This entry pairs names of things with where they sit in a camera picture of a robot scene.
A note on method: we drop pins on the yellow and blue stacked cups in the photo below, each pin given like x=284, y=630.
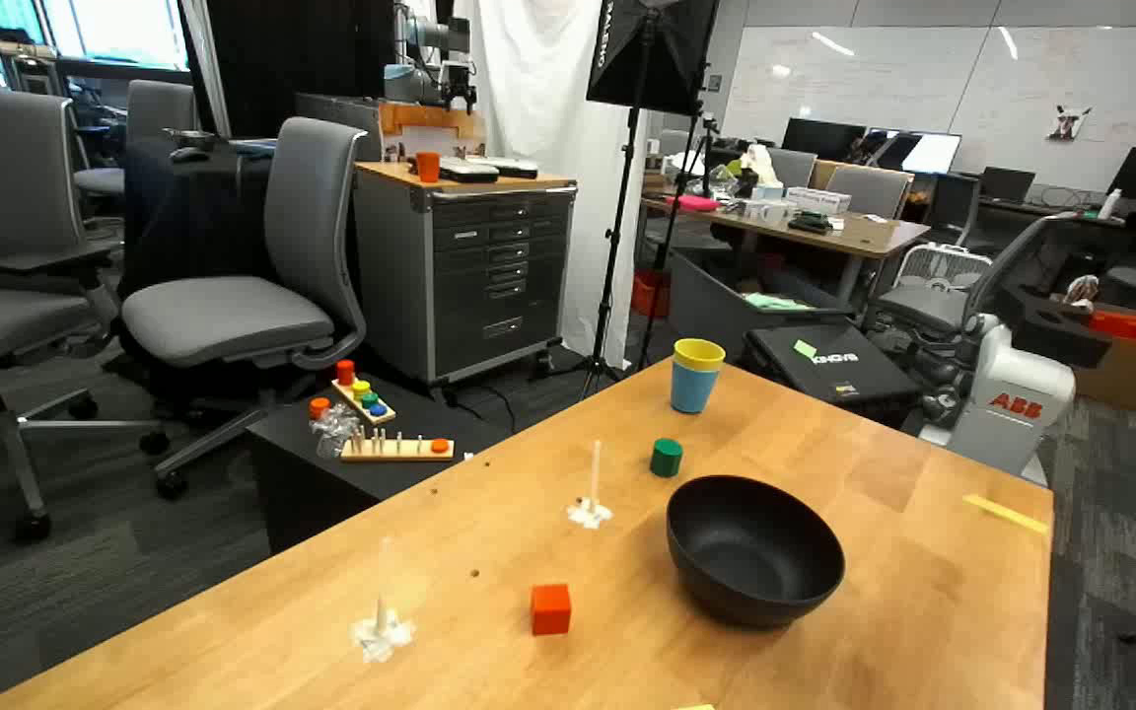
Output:
x=694, y=372

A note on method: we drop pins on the green cylinder block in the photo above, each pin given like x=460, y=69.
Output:
x=664, y=460

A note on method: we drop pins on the black low table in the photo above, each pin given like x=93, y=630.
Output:
x=306, y=485

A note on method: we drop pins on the grey office chair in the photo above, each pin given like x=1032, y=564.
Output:
x=306, y=309
x=51, y=286

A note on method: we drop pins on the black softbox light stand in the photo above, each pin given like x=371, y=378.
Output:
x=648, y=55

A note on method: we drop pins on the wooden office desk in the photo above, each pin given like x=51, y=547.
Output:
x=858, y=239

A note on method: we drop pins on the grey office chair near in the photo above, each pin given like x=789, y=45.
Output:
x=306, y=309

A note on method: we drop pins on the grey drawer cabinet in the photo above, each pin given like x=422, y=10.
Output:
x=460, y=279

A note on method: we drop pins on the orange cup on cabinet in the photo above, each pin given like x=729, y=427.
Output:
x=426, y=167

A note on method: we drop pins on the grey office chair left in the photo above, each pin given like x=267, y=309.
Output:
x=51, y=286

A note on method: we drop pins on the red cube block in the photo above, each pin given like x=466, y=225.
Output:
x=549, y=609

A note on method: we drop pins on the clear plastic stand near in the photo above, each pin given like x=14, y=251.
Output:
x=382, y=630

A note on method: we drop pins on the black bowl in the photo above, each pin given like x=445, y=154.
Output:
x=750, y=555

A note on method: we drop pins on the colourful stacking toy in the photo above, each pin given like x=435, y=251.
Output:
x=360, y=392

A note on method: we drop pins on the white ABB robot base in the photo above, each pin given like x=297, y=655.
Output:
x=1013, y=397

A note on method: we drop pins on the wooden peg toy board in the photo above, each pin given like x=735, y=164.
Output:
x=394, y=448

